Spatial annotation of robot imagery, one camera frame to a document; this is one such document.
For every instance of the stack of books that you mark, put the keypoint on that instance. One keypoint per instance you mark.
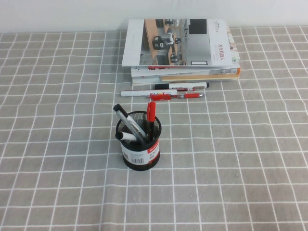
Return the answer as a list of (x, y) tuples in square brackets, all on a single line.
[(192, 70)]

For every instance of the red gel pen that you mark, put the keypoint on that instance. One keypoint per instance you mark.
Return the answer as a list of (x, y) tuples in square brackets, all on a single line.
[(190, 96)]

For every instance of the tan book orange spine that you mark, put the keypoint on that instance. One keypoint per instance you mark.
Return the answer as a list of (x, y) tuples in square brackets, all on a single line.
[(204, 77)]

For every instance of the black pen red cap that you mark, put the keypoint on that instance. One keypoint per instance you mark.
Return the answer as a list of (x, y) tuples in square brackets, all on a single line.
[(151, 113)]

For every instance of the white whiteboard marker black cap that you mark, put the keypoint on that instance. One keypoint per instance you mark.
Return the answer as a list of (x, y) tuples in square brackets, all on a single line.
[(187, 85)]

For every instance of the magazine with office photo cover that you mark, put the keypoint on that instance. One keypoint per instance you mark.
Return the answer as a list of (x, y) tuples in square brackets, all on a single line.
[(197, 48)]

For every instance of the grey pen black cap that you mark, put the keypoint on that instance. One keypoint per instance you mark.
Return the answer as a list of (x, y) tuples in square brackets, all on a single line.
[(132, 125)]

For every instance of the white paint marker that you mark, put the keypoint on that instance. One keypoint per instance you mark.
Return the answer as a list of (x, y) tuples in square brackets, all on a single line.
[(137, 93)]

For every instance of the black mesh pen holder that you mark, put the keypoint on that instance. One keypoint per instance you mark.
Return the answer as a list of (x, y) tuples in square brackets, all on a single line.
[(140, 156)]

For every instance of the plain white book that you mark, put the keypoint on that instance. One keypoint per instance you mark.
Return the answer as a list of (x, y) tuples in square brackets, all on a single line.
[(145, 80)]

